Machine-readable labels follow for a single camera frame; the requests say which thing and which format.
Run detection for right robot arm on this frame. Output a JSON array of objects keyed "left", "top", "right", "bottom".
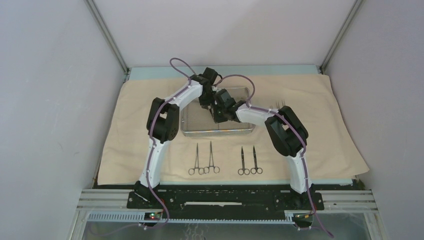
[{"left": 210, "top": 89, "right": 312, "bottom": 209}]

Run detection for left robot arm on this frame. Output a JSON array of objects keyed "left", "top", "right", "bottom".
[{"left": 139, "top": 67, "right": 219, "bottom": 189}]

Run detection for metal hemostat clamp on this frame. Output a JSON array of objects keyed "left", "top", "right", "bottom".
[
  {"left": 203, "top": 141, "right": 221, "bottom": 174},
  {"left": 188, "top": 144, "right": 205, "bottom": 176}
]

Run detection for beige cloth wrap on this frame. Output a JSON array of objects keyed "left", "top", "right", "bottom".
[{"left": 97, "top": 74, "right": 369, "bottom": 185}]

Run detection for metal surgical scissors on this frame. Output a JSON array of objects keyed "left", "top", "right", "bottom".
[{"left": 250, "top": 146, "right": 263, "bottom": 175}]

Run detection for metal surgical instrument tray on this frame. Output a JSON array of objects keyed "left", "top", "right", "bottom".
[{"left": 179, "top": 98, "right": 255, "bottom": 138}]

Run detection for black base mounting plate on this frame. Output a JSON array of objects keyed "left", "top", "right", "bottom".
[{"left": 126, "top": 182, "right": 324, "bottom": 211}]

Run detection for thin metal needle tweezers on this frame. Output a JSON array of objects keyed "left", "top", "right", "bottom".
[{"left": 270, "top": 99, "right": 286, "bottom": 109}]

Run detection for aluminium frame rail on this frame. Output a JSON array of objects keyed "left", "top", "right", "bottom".
[{"left": 76, "top": 189, "right": 378, "bottom": 224}]

